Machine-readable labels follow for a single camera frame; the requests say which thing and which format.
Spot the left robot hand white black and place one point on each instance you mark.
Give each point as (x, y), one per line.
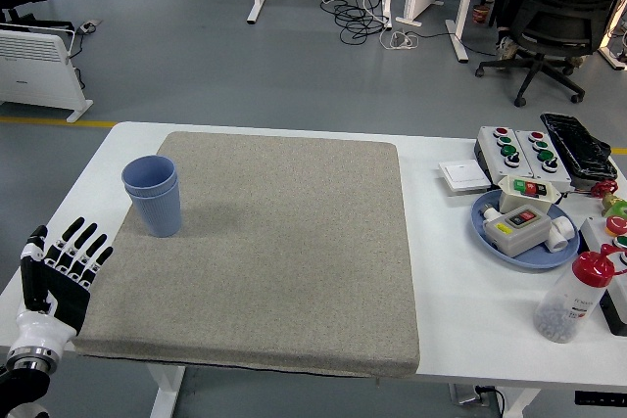
(63, 291)

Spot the blue ribbed cup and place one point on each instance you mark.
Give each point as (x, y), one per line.
(159, 215)
(147, 173)

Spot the white table leg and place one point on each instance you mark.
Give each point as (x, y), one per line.
(166, 391)
(519, 403)

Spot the grey-brown mat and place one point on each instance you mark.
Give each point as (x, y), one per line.
(294, 251)

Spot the grey power strip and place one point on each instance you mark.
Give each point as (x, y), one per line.
(89, 25)

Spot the black chair base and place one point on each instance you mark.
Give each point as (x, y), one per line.
(34, 24)

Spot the grey power socket box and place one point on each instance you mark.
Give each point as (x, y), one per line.
(467, 394)

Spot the white plug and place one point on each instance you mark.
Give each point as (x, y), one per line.
(489, 213)

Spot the white four-button control box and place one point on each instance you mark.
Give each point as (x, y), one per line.
(531, 163)
(492, 149)

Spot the blue plate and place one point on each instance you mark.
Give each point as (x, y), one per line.
(539, 259)

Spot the clear bottle red cap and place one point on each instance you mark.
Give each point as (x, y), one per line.
(563, 305)

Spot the white pipe fitting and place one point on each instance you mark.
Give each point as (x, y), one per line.
(561, 234)

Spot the red can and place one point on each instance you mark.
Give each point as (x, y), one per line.
(481, 14)

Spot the black plastic tray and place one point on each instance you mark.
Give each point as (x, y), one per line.
(580, 146)

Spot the black table control panel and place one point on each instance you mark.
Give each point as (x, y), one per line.
(600, 397)

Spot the black office chair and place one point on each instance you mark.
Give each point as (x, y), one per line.
(563, 7)

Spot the white wall switch plate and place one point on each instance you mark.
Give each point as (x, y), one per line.
(463, 175)

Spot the beige switch box green red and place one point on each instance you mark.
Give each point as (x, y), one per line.
(512, 200)

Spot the grey switch box black red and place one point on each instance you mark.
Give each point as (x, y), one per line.
(519, 239)

